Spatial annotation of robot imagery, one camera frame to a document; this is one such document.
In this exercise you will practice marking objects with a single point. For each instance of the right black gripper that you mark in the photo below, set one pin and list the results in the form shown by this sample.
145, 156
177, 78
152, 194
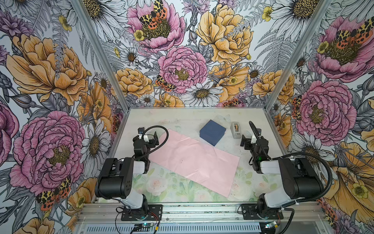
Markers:
251, 144

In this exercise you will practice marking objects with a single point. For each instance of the navy blue gift box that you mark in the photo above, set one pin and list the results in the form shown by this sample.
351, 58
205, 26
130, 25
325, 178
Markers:
212, 132

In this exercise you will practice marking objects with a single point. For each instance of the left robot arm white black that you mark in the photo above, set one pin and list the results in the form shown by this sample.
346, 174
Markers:
116, 177

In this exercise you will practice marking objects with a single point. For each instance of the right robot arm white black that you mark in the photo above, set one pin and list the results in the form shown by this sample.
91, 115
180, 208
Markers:
298, 178

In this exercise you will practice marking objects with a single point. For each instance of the white tape dispenser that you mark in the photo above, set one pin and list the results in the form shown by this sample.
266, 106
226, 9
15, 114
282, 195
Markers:
236, 130

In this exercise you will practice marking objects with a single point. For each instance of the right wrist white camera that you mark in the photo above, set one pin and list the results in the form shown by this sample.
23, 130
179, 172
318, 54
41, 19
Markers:
253, 139

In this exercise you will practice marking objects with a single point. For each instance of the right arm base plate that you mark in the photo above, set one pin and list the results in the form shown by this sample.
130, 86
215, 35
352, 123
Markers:
252, 211

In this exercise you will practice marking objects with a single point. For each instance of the left aluminium corner post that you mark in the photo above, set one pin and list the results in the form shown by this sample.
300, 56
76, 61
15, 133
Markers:
91, 34

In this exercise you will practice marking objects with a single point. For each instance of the aluminium corner post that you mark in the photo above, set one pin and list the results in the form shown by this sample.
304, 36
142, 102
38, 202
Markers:
91, 34
314, 23

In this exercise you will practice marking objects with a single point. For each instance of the white vented cable duct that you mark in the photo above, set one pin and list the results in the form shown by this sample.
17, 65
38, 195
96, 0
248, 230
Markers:
179, 228

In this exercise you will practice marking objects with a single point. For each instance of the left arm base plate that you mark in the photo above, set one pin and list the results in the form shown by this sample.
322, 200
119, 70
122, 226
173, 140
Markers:
151, 212

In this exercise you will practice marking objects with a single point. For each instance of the aluminium front rail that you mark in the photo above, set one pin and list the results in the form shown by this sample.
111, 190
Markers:
101, 213

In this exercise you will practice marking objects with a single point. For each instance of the right aluminium corner post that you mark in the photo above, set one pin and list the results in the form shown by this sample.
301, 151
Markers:
314, 23

